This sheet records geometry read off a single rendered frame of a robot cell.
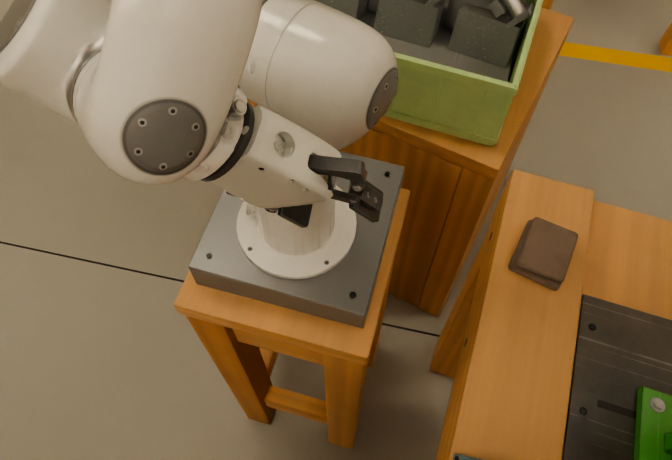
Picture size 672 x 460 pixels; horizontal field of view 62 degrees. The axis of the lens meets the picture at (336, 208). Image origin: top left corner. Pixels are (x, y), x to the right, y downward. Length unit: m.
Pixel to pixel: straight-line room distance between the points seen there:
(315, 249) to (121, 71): 0.59
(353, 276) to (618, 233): 0.45
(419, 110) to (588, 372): 0.58
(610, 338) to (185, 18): 0.76
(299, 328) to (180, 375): 0.96
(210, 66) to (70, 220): 1.87
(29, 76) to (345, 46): 0.27
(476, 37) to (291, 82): 0.76
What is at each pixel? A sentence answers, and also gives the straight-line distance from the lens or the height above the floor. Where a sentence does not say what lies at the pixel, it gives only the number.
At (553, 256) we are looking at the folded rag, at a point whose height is 0.93.
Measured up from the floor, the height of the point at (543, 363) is 0.90.
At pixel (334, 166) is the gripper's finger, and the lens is 0.46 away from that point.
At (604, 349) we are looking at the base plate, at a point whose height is 0.90.
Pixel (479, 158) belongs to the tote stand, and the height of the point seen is 0.79.
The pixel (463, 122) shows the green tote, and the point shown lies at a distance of 1.15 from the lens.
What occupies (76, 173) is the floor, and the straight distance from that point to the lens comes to 2.29.
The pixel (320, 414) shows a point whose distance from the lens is 1.48.
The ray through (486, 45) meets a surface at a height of 0.88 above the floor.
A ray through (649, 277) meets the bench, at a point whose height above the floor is 0.88.
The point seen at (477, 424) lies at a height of 0.90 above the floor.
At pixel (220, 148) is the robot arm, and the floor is 1.36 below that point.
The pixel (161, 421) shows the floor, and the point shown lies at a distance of 1.79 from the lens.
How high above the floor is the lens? 1.68
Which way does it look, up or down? 58 degrees down
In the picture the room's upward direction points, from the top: straight up
